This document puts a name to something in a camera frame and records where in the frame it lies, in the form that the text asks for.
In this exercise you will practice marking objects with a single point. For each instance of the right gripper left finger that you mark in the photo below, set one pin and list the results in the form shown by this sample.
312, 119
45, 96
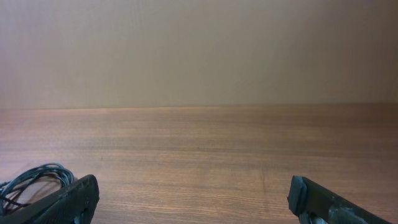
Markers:
75, 203

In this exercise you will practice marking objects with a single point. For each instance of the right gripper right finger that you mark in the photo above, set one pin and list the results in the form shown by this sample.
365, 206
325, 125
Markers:
312, 204

